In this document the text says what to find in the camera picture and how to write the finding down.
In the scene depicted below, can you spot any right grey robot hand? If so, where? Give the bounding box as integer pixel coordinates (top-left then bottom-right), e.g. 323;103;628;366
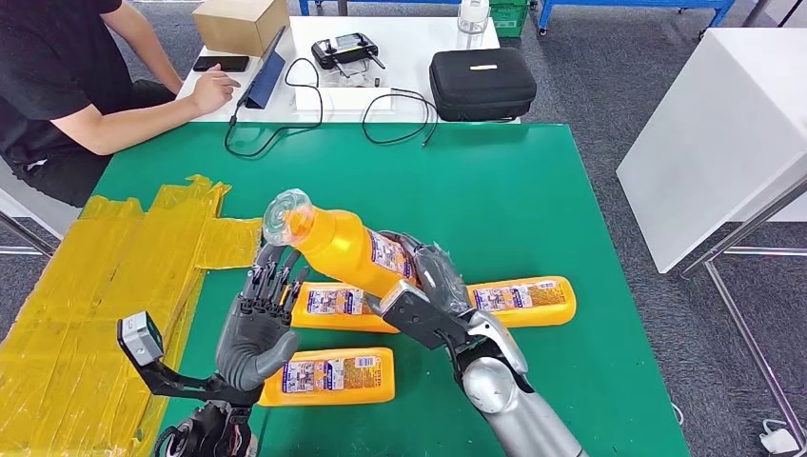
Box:
380;230;472;317

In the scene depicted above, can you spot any person's right hand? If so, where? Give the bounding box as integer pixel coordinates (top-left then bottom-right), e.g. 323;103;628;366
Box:
188;63;242;117

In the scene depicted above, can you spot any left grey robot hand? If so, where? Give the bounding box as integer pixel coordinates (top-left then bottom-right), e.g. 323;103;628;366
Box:
214;242;311;392

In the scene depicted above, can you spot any orange bottle with clear cap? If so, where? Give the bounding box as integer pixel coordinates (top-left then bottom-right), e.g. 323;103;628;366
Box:
288;281;404;335
258;347;397;408
464;275;578;329
261;188;421;301

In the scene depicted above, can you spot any clear plastic bottle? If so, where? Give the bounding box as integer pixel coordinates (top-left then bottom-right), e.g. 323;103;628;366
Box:
456;0;492;50

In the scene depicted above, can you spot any black smartphone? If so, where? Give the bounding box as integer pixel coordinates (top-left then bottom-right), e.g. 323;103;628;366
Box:
192;54;251;73

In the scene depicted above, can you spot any tablet in blue case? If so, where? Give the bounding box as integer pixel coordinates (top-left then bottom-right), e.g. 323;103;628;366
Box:
238;25;288;111

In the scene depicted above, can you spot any brown cardboard box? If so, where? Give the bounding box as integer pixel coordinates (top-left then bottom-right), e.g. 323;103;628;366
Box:
191;0;292;59

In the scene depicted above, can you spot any black remote controller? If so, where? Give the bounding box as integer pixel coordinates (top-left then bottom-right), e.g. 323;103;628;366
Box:
310;31;387;71

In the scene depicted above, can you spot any clear plastic bag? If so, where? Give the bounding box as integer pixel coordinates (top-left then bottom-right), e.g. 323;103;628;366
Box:
320;60;384;89

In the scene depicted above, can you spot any person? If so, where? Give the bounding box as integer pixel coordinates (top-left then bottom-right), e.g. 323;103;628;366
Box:
0;0;242;209

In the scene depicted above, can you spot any yellow tape patch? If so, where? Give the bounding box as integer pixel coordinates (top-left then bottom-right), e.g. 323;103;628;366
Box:
0;173;265;457

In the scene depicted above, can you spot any black zip case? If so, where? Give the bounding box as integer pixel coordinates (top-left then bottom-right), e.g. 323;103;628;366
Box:
428;46;539;123

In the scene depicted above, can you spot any white desk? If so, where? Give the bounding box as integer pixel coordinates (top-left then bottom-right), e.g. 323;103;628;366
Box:
176;14;522;125

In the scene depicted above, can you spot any white stool with metal legs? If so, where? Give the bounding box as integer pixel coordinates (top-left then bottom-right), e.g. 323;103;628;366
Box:
0;157;82;257

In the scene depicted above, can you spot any green plastic crate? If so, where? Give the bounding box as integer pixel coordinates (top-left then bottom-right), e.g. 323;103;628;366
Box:
488;0;532;38

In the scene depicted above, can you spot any large white table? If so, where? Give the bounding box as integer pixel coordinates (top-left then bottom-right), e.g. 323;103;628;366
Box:
616;28;807;450

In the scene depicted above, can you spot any white power adapter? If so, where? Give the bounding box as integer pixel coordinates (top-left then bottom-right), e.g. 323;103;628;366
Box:
758;418;803;457

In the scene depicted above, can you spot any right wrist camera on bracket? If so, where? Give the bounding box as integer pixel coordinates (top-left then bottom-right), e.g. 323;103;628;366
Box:
365;279;486;352

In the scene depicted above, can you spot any long black cable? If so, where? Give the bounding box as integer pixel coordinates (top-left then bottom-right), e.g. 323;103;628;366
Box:
224;57;325;159

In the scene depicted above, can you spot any short black cable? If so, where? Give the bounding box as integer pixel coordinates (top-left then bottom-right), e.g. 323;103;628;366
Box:
362;87;440;149

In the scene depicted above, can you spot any blue metal frame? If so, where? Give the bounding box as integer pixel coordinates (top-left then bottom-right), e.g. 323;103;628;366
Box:
537;0;738;37

